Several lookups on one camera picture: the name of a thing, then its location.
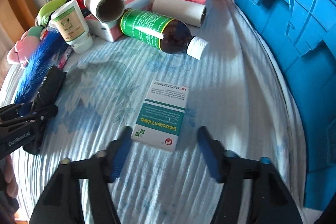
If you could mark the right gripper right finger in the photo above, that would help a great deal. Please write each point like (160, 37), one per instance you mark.
(256, 181)

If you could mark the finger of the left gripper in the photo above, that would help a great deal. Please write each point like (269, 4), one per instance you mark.
(44, 114)
(13, 111)

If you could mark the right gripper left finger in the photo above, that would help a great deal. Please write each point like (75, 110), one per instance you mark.
(60, 201)

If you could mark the pink pig plush green shirt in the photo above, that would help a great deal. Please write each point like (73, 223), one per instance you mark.
(23, 49)

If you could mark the white jar green label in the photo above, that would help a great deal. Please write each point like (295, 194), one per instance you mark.
(72, 26)

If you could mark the white teal medicine box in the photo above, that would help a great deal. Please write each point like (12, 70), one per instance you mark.
(161, 115)

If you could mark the white paper roll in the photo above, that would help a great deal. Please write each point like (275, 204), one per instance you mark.
(106, 10)

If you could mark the brown bottle green label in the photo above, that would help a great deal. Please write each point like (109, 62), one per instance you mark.
(164, 33)

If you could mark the person left hand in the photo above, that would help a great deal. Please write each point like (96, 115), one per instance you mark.
(9, 176)

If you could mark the blue brush with bristles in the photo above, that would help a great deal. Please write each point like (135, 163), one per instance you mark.
(41, 80)

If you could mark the red Tylenol box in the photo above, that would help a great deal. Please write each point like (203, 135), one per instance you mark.
(60, 59)

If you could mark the light green frog plush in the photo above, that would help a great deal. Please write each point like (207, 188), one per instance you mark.
(44, 13)

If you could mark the pink white tissue pack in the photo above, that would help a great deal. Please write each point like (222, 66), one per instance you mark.
(111, 31)

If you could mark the white plastic bag roll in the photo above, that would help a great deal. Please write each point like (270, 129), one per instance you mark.
(188, 12)

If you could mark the blue plastic storage crate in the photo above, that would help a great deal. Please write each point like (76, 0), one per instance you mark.
(301, 36)

